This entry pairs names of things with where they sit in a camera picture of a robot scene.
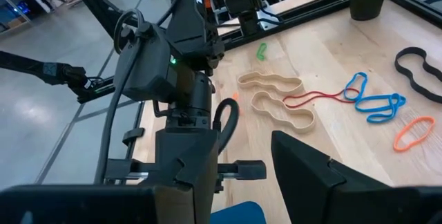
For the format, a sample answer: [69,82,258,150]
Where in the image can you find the blue plastic bin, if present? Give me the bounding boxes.
[209,200,267,224]

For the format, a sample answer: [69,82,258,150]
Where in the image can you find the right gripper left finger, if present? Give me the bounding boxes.
[0,130,220,224]

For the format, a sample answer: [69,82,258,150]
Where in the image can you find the small blue rubber band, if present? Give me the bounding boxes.
[343,71,369,102]

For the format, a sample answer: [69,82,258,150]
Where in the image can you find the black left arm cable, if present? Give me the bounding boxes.
[95,9,146,185]

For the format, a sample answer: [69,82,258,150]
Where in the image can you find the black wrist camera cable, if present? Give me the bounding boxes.
[213,97,240,156]

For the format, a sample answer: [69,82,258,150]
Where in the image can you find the large blue rubber band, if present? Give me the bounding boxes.
[354,93,407,124]

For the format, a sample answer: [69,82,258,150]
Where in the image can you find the orange rubber band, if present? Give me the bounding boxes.
[393,115,436,153]

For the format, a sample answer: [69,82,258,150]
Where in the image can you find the black table frame rail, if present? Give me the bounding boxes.
[385,0,442,28]
[217,0,350,51]

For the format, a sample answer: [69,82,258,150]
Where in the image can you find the narrow black rubber band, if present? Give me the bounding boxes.
[394,46,442,104]

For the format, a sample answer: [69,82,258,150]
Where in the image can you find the thin red rubber band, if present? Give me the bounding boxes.
[282,87,361,109]

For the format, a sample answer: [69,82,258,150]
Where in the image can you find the black frame strut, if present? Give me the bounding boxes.
[0,50,117,104]
[64,0,139,40]

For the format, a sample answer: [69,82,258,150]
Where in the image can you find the small green rubber band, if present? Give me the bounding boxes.
[256,41,269,62]

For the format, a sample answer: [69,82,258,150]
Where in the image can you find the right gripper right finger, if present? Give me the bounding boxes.
[271,130,442,224]

